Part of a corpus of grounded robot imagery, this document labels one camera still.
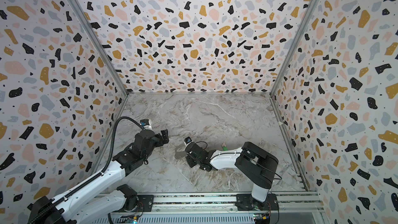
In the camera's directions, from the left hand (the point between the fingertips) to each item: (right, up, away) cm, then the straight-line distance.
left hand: (162, 131), depth 81 cm
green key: (+34, -12, +13) cm, 38 cm away
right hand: (+13, -15, +7) cm, 21 cm away
